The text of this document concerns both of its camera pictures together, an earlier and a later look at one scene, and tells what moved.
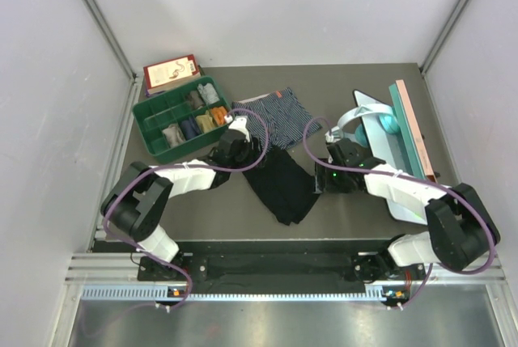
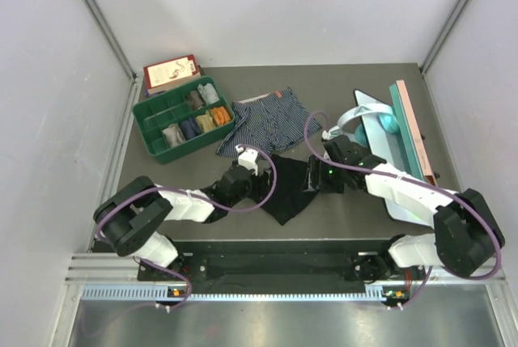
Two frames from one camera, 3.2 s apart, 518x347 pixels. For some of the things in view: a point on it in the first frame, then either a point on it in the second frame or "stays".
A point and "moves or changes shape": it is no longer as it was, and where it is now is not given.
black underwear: [284, 184] moves or changes shape
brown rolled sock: [195, 99] stays
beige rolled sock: [173, 135] stays
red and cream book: [162, 76] stays
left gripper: [254, 156] -> [261, 192]
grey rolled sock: [208, 93] stays
